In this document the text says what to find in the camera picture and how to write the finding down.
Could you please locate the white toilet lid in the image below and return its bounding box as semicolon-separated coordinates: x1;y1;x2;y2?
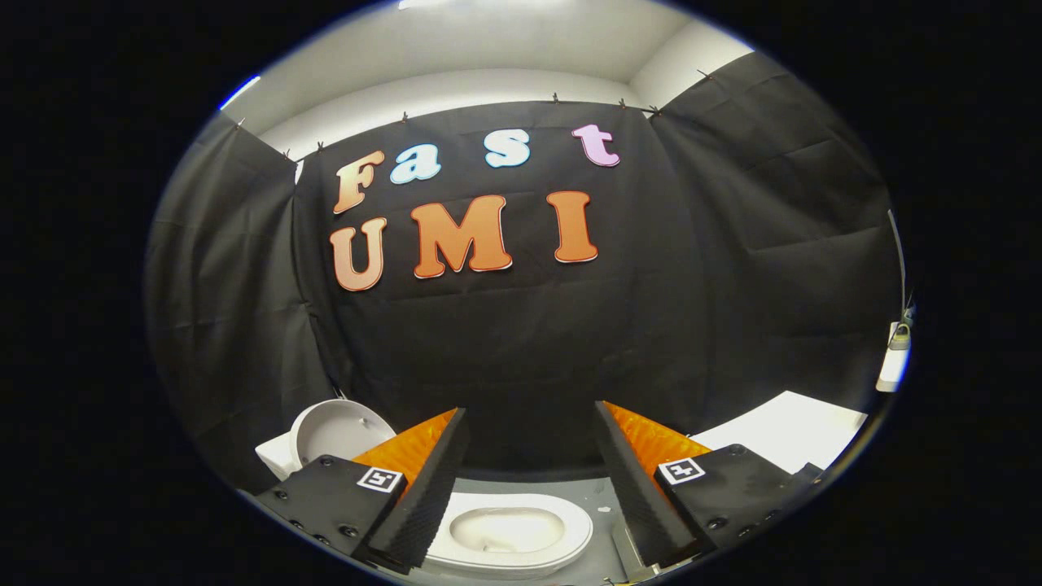
290;399;397;469

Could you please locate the white drawer cabinet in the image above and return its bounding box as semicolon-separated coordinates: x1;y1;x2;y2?
611;391;868;583

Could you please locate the white side shelf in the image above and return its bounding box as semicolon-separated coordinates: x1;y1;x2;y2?
875;321;911;393

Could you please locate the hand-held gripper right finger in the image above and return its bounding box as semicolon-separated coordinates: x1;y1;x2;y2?
593;400;823;571

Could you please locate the white toilet seat ring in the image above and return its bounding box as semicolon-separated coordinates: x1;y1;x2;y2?
423;493;593;571

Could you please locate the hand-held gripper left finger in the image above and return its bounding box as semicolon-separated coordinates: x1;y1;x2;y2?
236;407;471;575

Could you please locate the ceiling light panel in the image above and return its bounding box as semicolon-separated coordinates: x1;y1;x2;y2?
220;76;261;111
399;0;563;11

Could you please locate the white ceramic toilet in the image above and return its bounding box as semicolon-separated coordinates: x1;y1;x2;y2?
255;431;593;580

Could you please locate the black backdrop cloth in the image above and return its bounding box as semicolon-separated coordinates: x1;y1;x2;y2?
147;53;904;489

